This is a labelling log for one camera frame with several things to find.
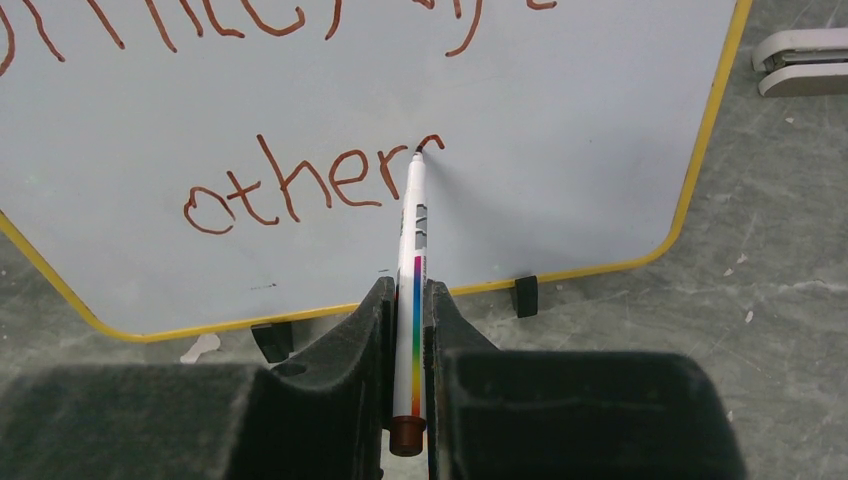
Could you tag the white brown whiteboard marker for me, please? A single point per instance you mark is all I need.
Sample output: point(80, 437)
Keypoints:
point(408, 416)

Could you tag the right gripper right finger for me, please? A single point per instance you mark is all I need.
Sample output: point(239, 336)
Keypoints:
point(523, 414)

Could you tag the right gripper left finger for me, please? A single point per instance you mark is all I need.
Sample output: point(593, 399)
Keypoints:
point(317, 415)

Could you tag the black whiteboard foot clip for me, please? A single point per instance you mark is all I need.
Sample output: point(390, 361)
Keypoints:
point(525, 296)
point(274, 340)

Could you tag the yellow framed whiteboard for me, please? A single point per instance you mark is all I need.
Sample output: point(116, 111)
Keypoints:
point(181, 167)

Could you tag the white whiteboard eraser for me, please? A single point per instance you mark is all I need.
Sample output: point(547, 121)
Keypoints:
point(806, 62)

